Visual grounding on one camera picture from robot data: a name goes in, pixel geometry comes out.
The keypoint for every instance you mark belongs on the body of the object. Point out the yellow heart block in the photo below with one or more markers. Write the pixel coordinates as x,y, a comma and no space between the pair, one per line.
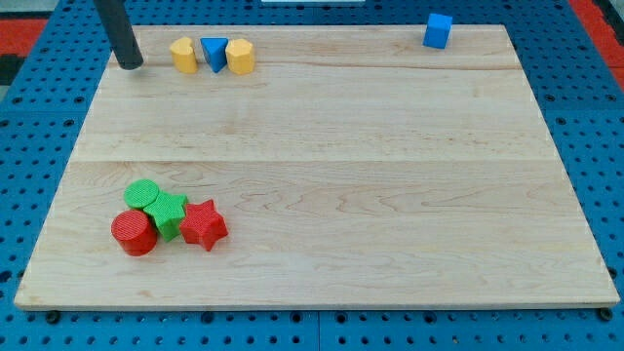
183,55

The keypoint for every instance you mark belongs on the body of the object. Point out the blue cube block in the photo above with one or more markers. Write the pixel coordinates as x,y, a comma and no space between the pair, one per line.
437,31

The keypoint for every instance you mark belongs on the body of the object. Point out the light wooden board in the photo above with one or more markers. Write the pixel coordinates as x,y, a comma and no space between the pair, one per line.
355,169

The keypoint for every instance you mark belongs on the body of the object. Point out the red star block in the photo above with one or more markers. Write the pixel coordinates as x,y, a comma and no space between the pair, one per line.
203,225

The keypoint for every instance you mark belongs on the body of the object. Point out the yellow hexagon block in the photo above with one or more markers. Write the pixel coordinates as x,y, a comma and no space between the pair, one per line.
240,56

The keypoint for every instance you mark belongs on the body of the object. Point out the green star block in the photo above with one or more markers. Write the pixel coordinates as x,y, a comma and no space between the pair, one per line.
167,212

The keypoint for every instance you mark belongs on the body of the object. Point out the blue triangle block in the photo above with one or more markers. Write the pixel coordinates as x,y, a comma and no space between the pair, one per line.
214,52

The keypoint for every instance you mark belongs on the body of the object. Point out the green cylinder block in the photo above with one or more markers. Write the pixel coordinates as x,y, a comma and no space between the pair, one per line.
141,193

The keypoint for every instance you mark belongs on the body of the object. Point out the red cylinder block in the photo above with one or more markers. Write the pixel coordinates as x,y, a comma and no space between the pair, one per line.
133,231

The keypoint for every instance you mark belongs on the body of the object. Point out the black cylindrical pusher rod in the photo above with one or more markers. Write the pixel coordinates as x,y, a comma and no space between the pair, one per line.
120,34

